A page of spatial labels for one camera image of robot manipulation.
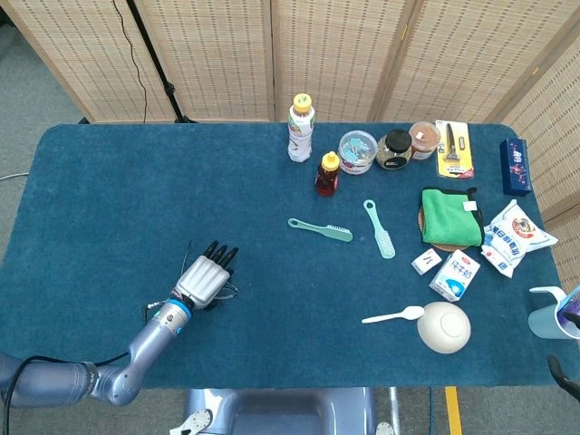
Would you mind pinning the white blue milk carton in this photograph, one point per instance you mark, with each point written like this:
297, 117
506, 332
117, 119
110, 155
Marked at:
455, 276

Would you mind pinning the spice jar with black lid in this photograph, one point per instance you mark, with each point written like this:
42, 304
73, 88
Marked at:
394, 149

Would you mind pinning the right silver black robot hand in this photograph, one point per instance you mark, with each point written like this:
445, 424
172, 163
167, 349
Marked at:
566, 380

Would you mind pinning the round woven coaster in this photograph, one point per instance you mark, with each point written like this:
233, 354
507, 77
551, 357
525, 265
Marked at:
446, 249

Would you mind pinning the purple white tube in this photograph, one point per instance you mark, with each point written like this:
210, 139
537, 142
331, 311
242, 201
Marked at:
573, 303

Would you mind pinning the clear tub of brown sauce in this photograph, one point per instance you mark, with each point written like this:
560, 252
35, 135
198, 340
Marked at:
424, 140

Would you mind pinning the blue table cover cloth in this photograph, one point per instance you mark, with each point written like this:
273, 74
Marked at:
136, 181

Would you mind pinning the mint green scrub brush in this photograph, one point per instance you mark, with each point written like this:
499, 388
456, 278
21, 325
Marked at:
380, 233
321, 230

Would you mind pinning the green microfibre cloth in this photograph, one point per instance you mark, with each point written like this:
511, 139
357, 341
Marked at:
448, 217

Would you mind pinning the white ceramic bowl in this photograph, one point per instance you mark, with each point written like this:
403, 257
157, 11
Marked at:
444, 328

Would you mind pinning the woven bamboo folding screen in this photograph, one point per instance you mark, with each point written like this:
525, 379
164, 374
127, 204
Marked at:
217, 54

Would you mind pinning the metal table leg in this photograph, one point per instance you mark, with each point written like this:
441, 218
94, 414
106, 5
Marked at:
395, 408

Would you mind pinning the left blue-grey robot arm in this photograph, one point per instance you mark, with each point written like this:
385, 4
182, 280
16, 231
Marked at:
149, 335

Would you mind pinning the light blue plastic cup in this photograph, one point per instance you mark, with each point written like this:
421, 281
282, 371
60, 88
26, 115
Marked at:
546, 322

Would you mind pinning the clear tub of binder clips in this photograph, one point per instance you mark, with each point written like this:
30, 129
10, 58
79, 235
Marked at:
357, 151

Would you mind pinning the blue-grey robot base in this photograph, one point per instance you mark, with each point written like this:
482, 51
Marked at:
281, 412

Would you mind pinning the small white cardboard box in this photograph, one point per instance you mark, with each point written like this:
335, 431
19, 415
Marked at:
426, 262

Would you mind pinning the white plastic spoon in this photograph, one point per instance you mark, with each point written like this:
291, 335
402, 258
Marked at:
389, 316

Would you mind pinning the white printed food bag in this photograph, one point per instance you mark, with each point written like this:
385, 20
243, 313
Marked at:
514, 235

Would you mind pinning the dark blue printed box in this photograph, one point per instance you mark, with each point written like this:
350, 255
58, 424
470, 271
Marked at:
515, 165

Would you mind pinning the razor on yellow card pack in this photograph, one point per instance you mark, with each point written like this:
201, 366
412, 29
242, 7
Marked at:
453, 149

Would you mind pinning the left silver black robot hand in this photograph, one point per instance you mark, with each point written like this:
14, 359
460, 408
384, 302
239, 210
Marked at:
201, 278

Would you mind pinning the black tripod stand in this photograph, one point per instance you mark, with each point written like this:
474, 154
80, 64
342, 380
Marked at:
156, 63

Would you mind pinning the drink bottle with yellow cap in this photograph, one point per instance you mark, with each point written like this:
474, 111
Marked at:
300, 136

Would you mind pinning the bear-shaped honey bottle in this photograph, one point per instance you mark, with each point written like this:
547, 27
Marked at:
327, 179

